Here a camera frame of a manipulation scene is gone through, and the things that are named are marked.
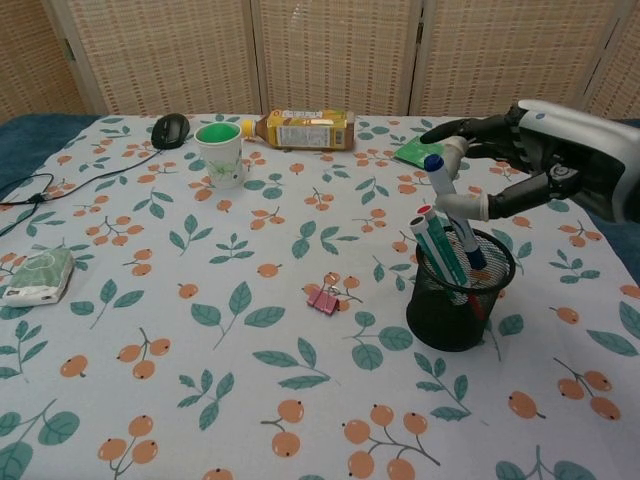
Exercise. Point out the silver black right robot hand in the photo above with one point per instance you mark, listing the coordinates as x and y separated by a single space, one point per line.
590 160

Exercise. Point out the blue-capped white marker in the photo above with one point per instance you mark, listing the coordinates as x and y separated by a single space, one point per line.
444 186

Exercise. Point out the red-capped green marker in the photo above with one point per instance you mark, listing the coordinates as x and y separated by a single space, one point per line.
442 237

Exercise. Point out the black-capped green marker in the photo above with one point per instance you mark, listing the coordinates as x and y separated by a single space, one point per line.
431 250

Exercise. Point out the black mesh pen holder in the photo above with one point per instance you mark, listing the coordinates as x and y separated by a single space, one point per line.
440 325

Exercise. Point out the green square packet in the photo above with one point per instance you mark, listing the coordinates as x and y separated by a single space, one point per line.
412 150

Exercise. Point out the woven bamboo folding screen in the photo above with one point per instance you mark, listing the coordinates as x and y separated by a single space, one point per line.
330 55

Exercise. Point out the yellow label tea bottle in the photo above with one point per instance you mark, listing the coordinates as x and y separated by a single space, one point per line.
305 131

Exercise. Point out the pink binder clip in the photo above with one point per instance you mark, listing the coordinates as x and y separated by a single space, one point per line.
322 302

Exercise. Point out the white paper cup green inside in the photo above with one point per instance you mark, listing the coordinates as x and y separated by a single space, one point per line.
220 160

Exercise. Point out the floral orange fruit tablecloth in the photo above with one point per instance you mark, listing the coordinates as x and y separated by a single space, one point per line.
250 350

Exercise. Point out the black computer mouse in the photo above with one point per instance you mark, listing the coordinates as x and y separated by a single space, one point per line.
170 130

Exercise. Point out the green white tissue pack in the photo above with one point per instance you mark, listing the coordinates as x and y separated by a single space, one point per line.
37 277

